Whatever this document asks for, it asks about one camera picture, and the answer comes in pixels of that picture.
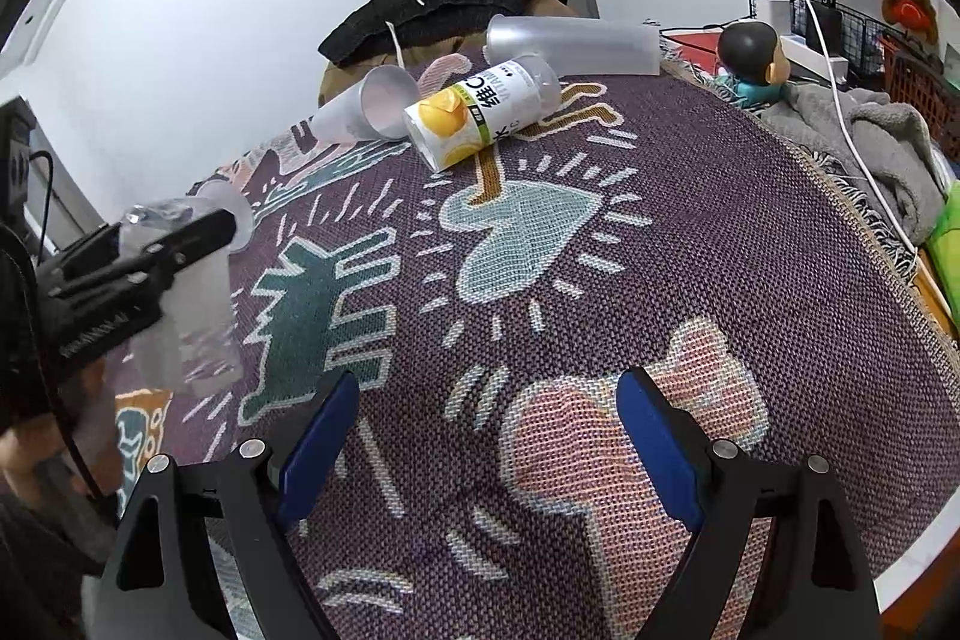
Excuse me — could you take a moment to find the yellow label drink cup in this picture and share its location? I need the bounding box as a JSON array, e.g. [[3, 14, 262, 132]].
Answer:
[[404, 55, 562, 172]]

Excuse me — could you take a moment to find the clear faceted plastic cup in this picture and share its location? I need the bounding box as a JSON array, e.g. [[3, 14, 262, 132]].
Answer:
[[119, 197, 242, 398]]

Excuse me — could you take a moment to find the white power adapter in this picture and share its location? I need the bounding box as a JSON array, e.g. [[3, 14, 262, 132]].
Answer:
[[754, 0, 793, 35]]

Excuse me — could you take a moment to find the grey fleece cloth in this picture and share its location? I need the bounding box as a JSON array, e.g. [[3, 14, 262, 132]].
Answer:
[[758, 83, 950, 245]]

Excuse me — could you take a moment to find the frosted plastic cup middle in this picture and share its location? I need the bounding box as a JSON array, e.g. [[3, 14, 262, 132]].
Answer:
[[308, 65, 420, 143]]

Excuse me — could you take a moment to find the black hooded garment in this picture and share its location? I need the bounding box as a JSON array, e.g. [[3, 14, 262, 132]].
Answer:
[[317, 0, 568, 68]]

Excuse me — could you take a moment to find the frosted plastic cup right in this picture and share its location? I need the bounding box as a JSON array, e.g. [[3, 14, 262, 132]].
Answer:
[[483, 14, 661, 78]]

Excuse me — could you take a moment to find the person's hand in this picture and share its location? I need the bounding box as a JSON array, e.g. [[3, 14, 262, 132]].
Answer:
[[0, 360, 122, 513]]

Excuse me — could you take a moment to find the black-haired toy figure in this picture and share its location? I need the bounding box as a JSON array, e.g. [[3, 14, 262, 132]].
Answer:
[[718, 19, 791, 107]]

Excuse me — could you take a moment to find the brown plush toy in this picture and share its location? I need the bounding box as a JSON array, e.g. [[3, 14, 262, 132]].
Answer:
[[880, 0, 939, 46]]

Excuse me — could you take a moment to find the frosted plastic cup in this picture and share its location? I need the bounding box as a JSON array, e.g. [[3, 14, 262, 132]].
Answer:
[[308, 65, 420, 143], [483, 14, 661, 78]]

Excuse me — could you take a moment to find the white charging cable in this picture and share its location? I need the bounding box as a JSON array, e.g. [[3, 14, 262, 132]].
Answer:
[[769, 0, 921, 256]]

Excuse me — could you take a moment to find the green packet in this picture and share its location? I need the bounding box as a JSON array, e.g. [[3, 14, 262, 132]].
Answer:
[[926, 182, 960, 325]]

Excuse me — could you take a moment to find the patterned purple woven blanket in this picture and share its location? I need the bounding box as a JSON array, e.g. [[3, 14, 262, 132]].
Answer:
[[117, 76, 958, 638]]

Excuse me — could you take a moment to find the lower wire wall basket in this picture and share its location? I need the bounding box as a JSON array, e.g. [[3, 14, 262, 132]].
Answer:
[[748, 0, 911, 81]]

